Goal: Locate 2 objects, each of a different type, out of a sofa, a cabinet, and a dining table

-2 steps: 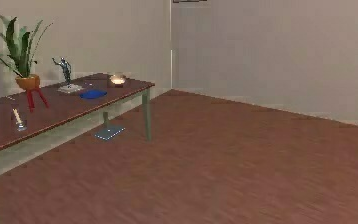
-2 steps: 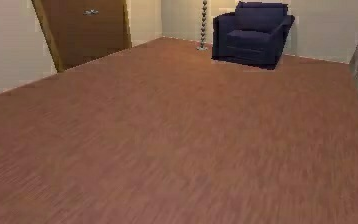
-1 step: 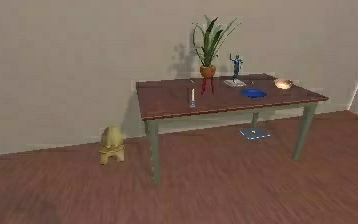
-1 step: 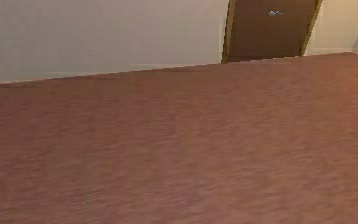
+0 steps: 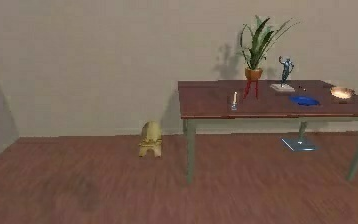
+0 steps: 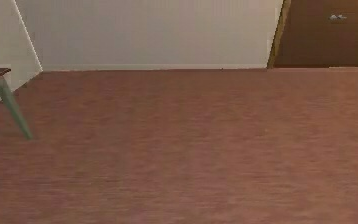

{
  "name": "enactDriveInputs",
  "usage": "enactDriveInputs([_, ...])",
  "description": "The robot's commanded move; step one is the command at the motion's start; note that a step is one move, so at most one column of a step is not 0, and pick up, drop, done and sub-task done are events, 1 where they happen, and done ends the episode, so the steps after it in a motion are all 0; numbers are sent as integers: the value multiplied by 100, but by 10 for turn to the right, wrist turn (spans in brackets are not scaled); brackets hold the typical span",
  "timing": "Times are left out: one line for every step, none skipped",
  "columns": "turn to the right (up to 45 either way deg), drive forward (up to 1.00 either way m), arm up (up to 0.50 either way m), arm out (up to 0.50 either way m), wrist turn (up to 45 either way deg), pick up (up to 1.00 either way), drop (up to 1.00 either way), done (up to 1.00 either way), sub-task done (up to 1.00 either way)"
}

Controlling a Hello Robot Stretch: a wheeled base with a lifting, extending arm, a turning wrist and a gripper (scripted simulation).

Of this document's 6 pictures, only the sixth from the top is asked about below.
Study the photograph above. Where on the dark brown room door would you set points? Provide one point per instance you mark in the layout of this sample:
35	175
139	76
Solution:
317	40

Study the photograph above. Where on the brown table with green legs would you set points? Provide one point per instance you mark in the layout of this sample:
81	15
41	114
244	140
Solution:
7	96

